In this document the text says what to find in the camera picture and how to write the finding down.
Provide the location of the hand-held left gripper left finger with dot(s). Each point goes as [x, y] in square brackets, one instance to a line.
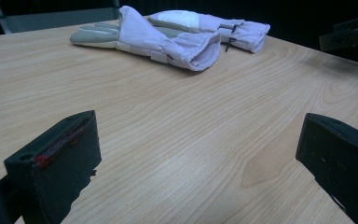
[65, 161]

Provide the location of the lavender and white glove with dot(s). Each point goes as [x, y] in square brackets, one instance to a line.
[230, 29]
[155, 40]

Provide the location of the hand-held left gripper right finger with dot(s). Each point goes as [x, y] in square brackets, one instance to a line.
[341, 155]

